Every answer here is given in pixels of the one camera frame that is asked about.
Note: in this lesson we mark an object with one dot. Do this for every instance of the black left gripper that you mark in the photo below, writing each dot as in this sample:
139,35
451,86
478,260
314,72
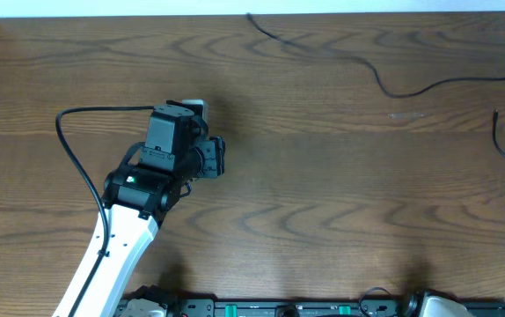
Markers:
215,147

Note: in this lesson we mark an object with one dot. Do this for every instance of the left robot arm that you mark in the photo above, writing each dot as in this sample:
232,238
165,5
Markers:
150,179

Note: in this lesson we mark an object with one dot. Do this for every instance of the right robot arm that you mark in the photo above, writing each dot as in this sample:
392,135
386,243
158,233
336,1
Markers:
429,303

